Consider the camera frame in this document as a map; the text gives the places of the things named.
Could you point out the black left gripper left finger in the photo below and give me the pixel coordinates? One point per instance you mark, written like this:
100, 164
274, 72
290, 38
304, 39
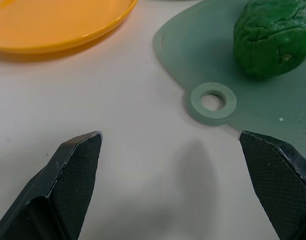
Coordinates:
55, 190

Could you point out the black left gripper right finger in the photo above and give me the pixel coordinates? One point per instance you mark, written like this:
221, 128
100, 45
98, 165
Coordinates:
280, 185

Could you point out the green bumpy fruit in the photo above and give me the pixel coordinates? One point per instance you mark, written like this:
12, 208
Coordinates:
270, 37

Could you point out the yellow plastic plate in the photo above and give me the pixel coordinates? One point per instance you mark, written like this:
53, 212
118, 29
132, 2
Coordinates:
55, 25

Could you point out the green cutting board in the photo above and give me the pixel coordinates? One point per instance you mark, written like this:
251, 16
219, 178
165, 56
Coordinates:
205, 50

